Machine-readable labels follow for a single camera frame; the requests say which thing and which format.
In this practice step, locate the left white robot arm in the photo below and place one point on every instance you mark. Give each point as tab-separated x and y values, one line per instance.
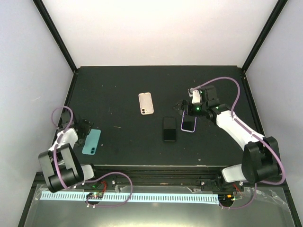
60	167

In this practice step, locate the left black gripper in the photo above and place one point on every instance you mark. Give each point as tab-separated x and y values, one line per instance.
87	126

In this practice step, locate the beige phone case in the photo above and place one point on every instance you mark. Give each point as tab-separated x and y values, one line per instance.
145	103

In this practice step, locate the white slotted cable duct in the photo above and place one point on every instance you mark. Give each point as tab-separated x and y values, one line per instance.
134	197

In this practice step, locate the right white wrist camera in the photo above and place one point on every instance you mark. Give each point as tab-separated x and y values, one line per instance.
195	96

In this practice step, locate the right black frame post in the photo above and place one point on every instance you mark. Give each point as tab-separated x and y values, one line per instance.
275	13

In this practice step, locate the left black frame post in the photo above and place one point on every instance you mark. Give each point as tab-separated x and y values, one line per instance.
55	33

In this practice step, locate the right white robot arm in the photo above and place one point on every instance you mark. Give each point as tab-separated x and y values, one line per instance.
260	160

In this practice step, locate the black phone case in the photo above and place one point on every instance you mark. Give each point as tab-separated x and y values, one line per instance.
169	129

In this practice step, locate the lavender phone case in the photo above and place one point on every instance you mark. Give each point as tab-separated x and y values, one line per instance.
181	125

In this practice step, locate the teal phone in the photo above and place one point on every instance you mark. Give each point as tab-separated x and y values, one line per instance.
91	142

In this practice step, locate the black frame post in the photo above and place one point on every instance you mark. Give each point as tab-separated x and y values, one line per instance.
275	13
55	33

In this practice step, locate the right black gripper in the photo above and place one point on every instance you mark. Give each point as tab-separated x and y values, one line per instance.
182	103

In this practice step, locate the black aluminium front rail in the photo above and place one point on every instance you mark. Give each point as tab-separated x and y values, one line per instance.
209	177

